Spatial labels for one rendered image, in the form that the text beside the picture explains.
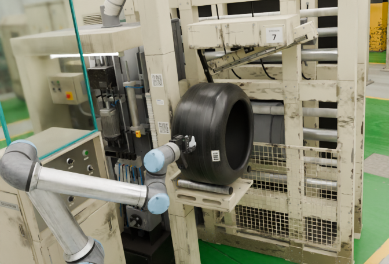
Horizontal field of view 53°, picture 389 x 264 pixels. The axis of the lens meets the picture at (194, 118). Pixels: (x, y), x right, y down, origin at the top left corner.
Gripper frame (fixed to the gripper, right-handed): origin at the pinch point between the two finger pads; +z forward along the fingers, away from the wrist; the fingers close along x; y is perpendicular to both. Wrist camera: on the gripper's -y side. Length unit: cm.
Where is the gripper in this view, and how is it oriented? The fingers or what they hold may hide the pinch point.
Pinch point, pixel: (193, 144)
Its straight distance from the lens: 198.6
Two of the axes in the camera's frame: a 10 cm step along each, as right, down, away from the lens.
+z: 4.8, -2.0, 8.5
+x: -8.7, -0.6, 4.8
